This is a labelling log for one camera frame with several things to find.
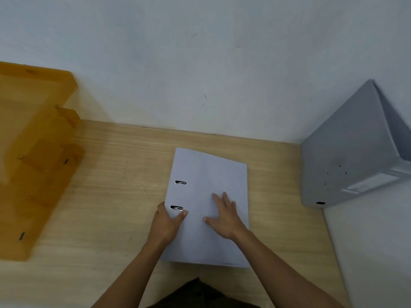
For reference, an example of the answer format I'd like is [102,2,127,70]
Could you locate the grey ring binder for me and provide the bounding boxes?
[300,79,411,209]
[159,147,251,269]

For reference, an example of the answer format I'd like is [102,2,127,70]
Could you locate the person's right forearm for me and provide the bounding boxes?
[234,229,346,308]

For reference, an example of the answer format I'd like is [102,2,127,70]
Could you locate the person's dark trousers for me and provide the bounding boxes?
[146,277,261,308]

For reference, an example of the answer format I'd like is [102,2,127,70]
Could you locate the person's left forearm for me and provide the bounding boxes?
[91,241,165,308]

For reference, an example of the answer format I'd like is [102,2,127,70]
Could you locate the person's left hand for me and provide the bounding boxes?
[149,201,189,251]

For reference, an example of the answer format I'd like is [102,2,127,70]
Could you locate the person's right hand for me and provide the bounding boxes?
[203,191,250,243]

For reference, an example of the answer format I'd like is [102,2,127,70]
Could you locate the orange stacked document tray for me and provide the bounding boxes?
[0,61,85,262]

